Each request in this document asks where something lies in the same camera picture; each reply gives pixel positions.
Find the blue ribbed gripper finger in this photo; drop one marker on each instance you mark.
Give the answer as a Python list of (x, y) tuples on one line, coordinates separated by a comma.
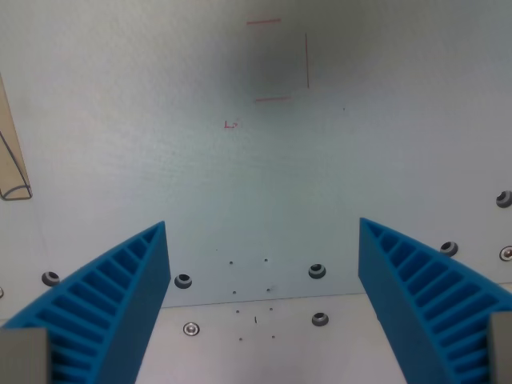
[(396, 288), (132, 288)]

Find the black socket head screw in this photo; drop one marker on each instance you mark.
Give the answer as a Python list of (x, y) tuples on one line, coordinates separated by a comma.
[(50, 278), (317, 271), (449, 248), (183, 281), (504, 198), (320, 319)]

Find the silver round head screw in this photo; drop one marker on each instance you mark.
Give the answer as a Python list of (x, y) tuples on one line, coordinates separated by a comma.
[(507, 253), (191, 329)]

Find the light wooden board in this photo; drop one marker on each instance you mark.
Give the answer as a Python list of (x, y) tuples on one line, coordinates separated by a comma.
[(14, 160)]

